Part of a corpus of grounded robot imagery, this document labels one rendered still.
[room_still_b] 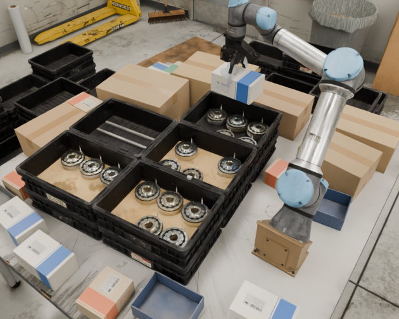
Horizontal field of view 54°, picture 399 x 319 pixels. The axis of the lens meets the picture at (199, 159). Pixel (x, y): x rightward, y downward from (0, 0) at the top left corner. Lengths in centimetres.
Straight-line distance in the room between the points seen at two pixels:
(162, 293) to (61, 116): 103
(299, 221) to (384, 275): 122
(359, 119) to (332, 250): 72
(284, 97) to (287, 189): 92
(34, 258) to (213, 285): 65
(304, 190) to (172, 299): 60
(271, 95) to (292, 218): 90
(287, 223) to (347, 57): 58
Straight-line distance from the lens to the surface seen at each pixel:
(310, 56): 154
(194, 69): 225
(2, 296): 251
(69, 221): 169
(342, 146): 187
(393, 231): 279
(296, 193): 127
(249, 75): 172
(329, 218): 169
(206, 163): 171
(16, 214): 173
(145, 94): 204
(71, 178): 173
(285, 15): 455
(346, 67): 132
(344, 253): 166
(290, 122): 203
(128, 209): 155
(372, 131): 201
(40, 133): 197
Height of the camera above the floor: 199
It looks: 42 degrees down
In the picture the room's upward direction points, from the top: straight up
